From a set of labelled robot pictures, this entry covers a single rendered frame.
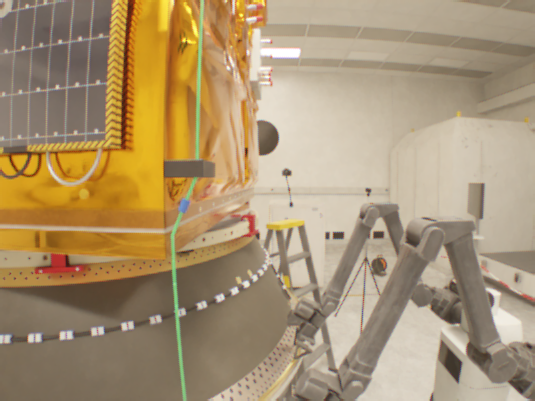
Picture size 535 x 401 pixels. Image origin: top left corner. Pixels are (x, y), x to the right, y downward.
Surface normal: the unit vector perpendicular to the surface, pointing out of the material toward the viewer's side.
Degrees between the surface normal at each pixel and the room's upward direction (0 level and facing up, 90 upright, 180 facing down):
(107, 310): 62
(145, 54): 91
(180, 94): 88
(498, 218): 90
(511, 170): 90
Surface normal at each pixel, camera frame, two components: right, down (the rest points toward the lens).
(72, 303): 0.38, -0.41
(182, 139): 0.75, 0.06
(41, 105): -0.04, 0.07
